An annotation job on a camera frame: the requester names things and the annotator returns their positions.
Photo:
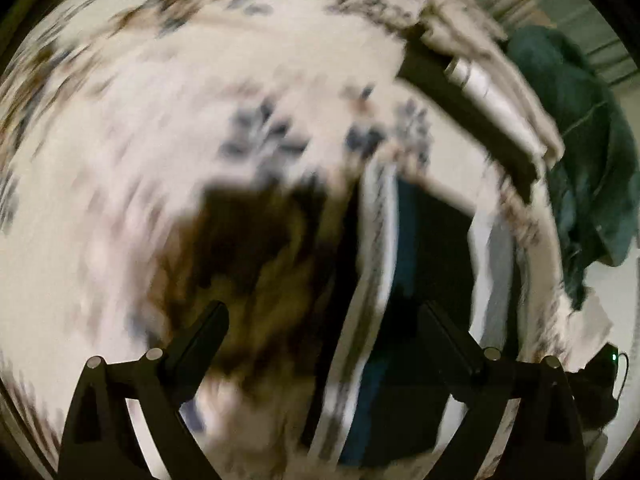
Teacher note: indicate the crumpled white cloth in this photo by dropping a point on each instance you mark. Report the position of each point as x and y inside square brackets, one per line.
[592, 330]

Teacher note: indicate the striped knit sweater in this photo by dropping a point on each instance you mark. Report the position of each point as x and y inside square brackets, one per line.
[435, 260]

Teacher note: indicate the grey-green curtain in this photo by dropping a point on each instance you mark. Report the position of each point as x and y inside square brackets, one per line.
[565, 5]

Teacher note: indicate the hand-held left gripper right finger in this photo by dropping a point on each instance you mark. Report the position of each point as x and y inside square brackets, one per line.
[445, 340]

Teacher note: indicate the floral bedspread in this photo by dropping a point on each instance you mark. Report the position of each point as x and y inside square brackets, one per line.
[150, 135]

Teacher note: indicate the dark green plush blanket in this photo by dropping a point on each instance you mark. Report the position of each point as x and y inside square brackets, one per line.
[595, 160]

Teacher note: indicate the folded white garment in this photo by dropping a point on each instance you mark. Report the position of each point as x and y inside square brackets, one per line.
[475, 80]

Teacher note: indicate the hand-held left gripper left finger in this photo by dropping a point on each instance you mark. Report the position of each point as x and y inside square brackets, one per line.
[200, 340]

